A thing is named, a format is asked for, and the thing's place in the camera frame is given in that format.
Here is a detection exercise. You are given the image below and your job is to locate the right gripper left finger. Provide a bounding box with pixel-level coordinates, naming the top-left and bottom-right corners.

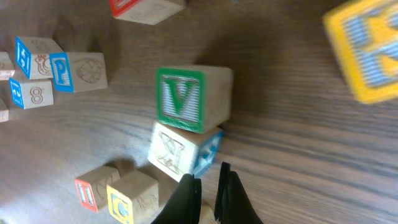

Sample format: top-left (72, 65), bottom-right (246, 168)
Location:
top-left (152, 174), bottom-right (201, 224)

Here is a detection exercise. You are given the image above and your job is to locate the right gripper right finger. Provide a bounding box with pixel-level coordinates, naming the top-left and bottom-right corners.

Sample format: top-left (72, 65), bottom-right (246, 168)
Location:
top-left (214, 162), bottom-right (263, 224)

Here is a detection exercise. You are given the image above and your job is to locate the yellow C block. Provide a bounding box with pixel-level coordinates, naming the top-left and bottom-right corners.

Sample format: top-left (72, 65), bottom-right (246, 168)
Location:
top-left (106, 170), bottom-right (159, 224)

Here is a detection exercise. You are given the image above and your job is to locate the red I block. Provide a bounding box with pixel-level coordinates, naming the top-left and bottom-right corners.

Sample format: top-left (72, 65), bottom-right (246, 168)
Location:
top-left (75, 166), bottom-right (120, 213)

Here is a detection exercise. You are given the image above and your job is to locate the red A block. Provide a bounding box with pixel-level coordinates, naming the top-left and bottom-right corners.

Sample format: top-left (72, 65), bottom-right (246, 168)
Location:
top-left (109, 0), bottom-right (187, 25)

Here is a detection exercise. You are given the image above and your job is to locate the plain block below V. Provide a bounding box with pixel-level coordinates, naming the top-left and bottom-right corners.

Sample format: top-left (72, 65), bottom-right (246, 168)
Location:
top-left (148, 121), bottom-right (223, 182)

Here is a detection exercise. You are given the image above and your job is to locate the green V block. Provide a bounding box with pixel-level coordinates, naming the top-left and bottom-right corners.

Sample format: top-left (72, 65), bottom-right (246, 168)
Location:
top-left (156, 65), bottom-right (234, 134)

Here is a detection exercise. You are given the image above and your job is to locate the blue P block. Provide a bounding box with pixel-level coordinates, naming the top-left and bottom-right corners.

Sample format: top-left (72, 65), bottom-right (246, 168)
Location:
top-left (49, 52), bottom-right (108, 93)

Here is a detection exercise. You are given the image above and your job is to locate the blue H block lower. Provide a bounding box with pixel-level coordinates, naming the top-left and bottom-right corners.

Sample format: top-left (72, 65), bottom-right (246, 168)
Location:
top-left (9, 78), bottom-right (54, 110)

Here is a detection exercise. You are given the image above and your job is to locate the blue h block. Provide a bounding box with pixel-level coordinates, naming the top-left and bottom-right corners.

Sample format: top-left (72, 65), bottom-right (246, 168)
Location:
top-left (16, 36), bottom-right (63, 80)
top-left (9, 78), bottom-right (54, 110)

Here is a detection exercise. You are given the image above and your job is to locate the blue H block upper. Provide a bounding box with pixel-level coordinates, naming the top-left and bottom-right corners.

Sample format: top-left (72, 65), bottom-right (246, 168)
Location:
top-left (16, 36), bottom-right (63, 80)

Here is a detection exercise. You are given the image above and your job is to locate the yellow block lower right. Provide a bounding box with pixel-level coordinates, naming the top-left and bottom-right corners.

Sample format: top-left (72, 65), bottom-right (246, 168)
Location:
top-left (323, 0), bottom-right (397, 104)

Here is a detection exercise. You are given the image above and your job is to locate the yellow O block upper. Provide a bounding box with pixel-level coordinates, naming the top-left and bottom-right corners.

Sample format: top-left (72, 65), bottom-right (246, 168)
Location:
top-left (0, 52), bottom-right (15, 81)

